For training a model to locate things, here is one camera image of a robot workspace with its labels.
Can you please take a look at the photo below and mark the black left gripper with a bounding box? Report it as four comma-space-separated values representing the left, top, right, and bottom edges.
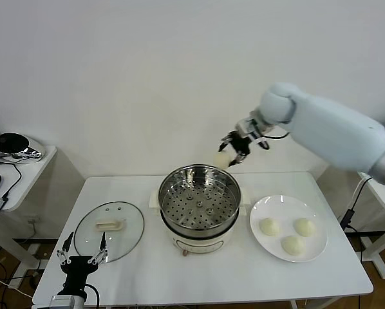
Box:
57, 231, 110, 295

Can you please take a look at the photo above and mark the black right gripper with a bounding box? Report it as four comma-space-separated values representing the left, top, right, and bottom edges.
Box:
218, 131, 254, 167

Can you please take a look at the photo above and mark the glass pot lid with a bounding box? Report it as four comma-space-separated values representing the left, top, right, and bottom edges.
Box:
73, 201, 146, 265

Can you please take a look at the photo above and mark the white steamed baozi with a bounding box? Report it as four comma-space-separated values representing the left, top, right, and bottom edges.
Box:
294, 218, 317, 238
281, 236, 306, 258
213, 151, 232, 169
259, 218, 281, 238

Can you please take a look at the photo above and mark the perforated steel steamer basket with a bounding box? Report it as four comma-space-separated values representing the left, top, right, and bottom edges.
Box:
158, 164, 242, 231

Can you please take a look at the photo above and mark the white side table with devices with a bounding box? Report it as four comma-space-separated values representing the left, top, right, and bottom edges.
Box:
0, 145, 58, 284

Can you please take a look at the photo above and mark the white round plate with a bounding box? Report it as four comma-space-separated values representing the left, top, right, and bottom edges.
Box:
249, 195, 328, 263

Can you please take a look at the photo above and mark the cream electric cooker pot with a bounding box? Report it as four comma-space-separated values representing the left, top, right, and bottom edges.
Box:
149, 188, 250, 258

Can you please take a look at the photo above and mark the chrome and black device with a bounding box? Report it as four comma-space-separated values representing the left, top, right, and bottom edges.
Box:
0, 133, 45, 161

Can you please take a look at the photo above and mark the white side table with laptop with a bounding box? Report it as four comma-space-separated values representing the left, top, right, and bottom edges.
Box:
356, 172, 385, 281

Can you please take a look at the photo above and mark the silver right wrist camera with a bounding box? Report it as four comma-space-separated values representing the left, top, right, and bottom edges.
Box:
236, 117, 263, 141

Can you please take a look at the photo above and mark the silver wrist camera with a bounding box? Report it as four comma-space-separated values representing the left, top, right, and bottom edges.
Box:
50, 294, 75, 309
236, 117, 263, 141

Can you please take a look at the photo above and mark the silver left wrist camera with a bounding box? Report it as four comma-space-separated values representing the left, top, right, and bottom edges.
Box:
50, 294, 75, 309

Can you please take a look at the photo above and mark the thin black cable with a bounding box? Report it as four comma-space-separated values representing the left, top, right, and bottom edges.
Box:
0, 160, 23, 200

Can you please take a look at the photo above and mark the black cable with adapter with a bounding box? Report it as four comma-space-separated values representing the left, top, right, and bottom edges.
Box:
339, 178, 373, 232

